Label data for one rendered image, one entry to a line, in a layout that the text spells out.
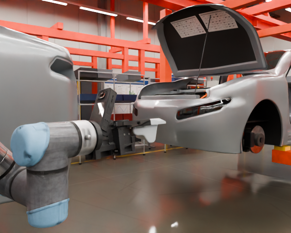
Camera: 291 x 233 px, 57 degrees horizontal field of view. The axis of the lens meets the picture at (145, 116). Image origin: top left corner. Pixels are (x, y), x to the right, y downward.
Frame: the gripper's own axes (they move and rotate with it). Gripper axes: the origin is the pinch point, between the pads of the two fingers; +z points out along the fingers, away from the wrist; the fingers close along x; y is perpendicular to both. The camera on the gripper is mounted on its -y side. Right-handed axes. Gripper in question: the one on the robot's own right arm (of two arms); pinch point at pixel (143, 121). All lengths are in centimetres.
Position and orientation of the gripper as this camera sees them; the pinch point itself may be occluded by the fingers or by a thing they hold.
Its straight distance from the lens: 74.7
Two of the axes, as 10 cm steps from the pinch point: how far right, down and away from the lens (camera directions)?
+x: 7.8, -1.0, -6.2
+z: 6.2, -0.4, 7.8
